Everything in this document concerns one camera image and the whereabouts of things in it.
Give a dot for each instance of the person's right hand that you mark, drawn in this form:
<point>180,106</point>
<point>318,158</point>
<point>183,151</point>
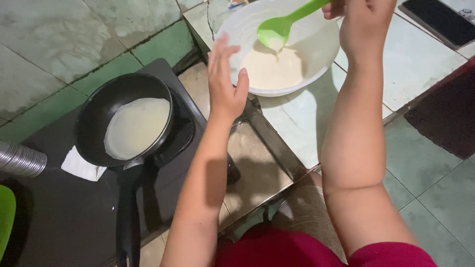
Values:
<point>365,26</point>

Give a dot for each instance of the person's left hand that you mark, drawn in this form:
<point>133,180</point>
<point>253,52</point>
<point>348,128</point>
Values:
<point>222,87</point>

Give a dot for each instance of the person's right fingers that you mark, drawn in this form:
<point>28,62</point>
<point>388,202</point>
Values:
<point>331,10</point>

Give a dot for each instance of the green plastic ladle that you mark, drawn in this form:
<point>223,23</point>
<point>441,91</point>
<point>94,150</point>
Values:
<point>284,26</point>

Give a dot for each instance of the white plastic bowl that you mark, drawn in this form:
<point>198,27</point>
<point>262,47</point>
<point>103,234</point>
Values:
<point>282,48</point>

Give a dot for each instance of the white batter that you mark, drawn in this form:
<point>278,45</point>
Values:
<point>272,68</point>

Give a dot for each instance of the black smartphone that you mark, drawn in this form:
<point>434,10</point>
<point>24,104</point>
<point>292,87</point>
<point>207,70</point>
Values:
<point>441,20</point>

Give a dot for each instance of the dark floor mat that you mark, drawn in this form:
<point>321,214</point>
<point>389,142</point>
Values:
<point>445,115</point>

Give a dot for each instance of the person's leg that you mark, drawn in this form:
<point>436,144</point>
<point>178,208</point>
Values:
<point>308,211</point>

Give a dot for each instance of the thin pale crepe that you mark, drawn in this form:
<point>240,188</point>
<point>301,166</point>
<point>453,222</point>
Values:
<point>137,128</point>

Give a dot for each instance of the person's red shorts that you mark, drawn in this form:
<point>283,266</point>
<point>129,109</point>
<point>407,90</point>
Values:
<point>315,248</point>

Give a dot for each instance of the black frying pan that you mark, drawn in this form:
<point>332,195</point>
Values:
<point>124,148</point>

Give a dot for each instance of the white folded cloth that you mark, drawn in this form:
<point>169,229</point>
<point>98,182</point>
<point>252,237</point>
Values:
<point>79,167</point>

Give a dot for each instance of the black stove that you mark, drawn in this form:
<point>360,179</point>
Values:
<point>92,193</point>

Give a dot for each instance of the green plastic object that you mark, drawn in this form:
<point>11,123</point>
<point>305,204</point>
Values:
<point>6,217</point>

